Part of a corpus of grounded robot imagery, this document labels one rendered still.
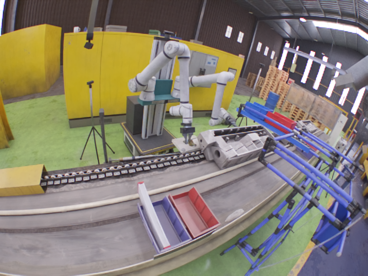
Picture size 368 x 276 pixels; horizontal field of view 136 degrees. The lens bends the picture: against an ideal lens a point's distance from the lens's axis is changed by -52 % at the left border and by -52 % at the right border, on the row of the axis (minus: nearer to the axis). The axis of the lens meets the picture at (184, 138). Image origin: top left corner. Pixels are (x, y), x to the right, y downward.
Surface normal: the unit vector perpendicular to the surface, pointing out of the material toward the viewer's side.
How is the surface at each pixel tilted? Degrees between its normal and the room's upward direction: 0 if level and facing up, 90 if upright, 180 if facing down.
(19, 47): 90
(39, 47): 90
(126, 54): 90
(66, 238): 0
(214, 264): 0
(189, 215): 0
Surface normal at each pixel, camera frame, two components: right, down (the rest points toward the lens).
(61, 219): 0.20, -0.82
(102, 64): 0.47, 0.56
